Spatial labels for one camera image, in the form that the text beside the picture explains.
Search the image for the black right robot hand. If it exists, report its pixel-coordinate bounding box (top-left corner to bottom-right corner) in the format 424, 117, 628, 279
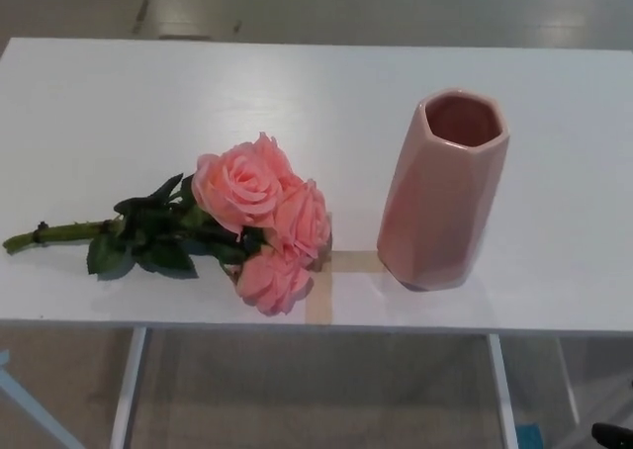
591, 422, 633, 449

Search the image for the pink artificial rose bunch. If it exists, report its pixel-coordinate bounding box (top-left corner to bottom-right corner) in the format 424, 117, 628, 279
2, 131, 332, 317

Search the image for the pink faceted ceramic vase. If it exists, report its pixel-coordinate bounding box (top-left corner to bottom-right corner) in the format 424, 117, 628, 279
376, 86, 511, 292

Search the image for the white table leg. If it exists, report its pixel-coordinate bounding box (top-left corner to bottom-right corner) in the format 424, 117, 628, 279
108, 325, 149, 449
556, 337, 582, 425
487, 333, 520, 449

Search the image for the teal floor tape patch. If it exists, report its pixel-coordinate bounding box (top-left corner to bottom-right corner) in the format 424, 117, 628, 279
513, 421, 545, 449

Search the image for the long beige tape strip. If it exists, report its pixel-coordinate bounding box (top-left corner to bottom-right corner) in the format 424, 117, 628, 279
305, 269, 335, 322

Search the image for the light blue stand leg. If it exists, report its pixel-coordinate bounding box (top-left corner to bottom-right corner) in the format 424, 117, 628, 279
0, 348, 86, 449

